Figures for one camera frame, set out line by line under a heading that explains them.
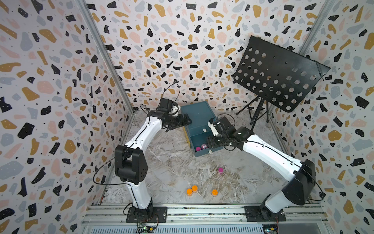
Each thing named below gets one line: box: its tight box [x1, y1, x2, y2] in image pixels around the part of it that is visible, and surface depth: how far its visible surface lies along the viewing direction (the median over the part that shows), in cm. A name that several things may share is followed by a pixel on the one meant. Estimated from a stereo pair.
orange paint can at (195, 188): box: [191, 184, 199, 193], surface depth 81 cm
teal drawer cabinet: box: [180, 100, 216, 151], surface depth 90 cm
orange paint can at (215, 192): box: [211, 189, 219, 197], surface depth 81 cm
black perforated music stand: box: [233, 35, 331, 129], surface depth 78 cm
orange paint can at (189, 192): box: [186, 188, 193, 197], surface depth 81 cm
